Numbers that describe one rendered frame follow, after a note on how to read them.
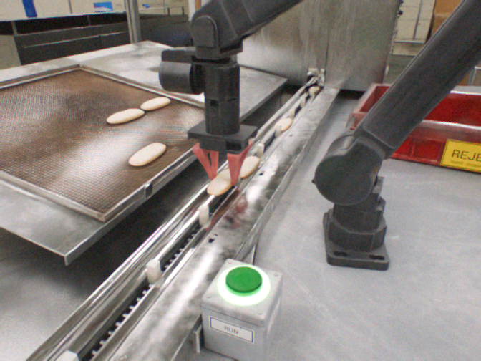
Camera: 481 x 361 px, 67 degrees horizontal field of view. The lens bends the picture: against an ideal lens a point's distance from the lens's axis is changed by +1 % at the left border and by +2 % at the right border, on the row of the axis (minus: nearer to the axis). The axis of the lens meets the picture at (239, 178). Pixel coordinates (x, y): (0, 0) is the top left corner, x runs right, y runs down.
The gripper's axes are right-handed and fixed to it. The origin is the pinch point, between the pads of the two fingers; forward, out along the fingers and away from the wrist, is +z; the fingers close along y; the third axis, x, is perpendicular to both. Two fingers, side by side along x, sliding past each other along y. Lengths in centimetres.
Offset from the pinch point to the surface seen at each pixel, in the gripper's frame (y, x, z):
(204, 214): -0.5, 8.9, 2.0
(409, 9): -40, -710, 5
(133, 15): 83, -91, -19
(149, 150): 15.4, -0.5, -2.8
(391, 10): -21, -80, -23
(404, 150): -30.2, -34.1, 3.7
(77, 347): 1.3, 34.1, 3.2
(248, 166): -0.9, -10.2, 2.1
